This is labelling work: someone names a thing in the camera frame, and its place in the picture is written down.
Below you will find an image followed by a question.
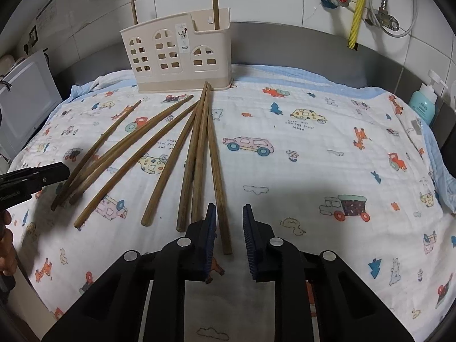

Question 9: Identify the teal pump soap bottle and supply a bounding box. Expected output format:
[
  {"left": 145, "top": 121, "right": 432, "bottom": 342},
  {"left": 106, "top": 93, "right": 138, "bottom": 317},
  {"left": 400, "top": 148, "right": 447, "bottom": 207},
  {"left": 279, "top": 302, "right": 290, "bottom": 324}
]
[{"left": 409, "top": 69, "right": 449, "bottom": 127}]

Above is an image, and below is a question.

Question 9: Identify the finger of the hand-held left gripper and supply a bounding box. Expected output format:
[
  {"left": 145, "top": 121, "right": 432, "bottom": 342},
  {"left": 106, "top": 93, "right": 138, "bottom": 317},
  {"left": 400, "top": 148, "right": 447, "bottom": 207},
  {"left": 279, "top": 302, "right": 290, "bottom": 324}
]
[{"left": 0, "top": 162, "right": 70, "bottom": 195}]

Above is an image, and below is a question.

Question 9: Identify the yellow gas hose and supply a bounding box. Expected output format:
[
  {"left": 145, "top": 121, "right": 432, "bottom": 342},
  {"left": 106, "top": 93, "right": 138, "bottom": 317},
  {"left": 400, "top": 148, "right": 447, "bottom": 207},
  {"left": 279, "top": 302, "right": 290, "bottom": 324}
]
[{"left": 347, "top": 0, "right": 369, "bottom": 51}]

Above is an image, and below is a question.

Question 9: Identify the row of wooden chopsticks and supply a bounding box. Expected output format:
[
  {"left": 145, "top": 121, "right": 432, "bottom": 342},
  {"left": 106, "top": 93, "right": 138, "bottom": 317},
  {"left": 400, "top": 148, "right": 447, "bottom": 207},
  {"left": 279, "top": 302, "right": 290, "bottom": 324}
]
[{"left": 50, "top": 82, "right": 233, "bottom": 256}]

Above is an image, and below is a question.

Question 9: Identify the grey cable loop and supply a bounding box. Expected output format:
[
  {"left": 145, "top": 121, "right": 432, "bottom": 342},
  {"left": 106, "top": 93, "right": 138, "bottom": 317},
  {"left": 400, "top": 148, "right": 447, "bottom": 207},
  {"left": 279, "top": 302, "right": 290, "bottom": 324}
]
[{"left": 369, "top": 0, "right": 420, "bottom": 38}]

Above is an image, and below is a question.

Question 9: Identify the wall socket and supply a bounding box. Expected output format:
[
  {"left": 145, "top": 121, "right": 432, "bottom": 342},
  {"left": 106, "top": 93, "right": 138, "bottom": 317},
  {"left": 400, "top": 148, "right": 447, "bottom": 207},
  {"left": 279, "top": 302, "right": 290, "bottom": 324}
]
[{"left": 23, "top": 25, "right": 40, "bottom": 56}]

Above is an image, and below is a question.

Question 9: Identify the beige plastic utensil holder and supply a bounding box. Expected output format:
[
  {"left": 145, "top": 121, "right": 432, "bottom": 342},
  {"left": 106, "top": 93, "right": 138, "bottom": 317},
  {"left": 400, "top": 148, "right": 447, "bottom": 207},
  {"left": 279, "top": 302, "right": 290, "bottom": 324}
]
[{"left": 119, "top": 8, "right": 234, "bottom": 94}]

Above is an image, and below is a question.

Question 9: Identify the printed cartoon blanket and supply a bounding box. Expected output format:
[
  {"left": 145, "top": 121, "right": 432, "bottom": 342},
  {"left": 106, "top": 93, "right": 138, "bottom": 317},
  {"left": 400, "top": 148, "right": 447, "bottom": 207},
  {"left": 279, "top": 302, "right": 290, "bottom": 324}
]
[{"left": 7, "top": 65, "right": 456, "bottom": 342}]

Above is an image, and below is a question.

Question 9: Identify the white appliance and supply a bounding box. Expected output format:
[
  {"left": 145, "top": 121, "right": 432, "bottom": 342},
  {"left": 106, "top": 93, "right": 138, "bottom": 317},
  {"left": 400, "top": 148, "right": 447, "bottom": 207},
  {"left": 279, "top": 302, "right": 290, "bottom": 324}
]
[{"left": 0, "top": 48, "right": 64, "bottom": 162}]

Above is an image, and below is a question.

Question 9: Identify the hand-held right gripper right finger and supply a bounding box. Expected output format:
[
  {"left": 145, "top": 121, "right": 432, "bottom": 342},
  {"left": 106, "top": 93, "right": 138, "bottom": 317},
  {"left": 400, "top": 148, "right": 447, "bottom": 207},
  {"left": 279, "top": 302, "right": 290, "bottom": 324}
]
[{"left": 243, "top": 205, "right": 416, "bottom": 342}]

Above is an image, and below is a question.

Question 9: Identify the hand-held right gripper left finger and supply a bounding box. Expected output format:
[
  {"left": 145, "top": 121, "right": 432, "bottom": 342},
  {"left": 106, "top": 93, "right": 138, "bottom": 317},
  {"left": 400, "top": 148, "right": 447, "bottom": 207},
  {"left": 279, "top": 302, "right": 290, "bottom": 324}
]
[{"left": 41, "top": 203, "right": 217, "bottom": 342}]

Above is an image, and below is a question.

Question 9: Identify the thick brown chopstick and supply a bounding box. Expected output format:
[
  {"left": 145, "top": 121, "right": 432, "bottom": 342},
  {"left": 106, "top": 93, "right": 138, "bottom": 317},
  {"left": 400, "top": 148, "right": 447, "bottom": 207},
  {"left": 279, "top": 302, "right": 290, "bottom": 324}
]
[{"left": 210, "top": 0, "right": 221, "bottom": 30}]

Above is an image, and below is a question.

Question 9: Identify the person's left hand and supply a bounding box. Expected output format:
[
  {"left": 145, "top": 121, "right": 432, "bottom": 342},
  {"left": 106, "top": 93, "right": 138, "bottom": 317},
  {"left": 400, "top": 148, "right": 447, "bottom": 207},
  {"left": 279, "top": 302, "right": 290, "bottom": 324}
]
[{"left": 0, "top": 210, "right": 17, "bottom": 277}]

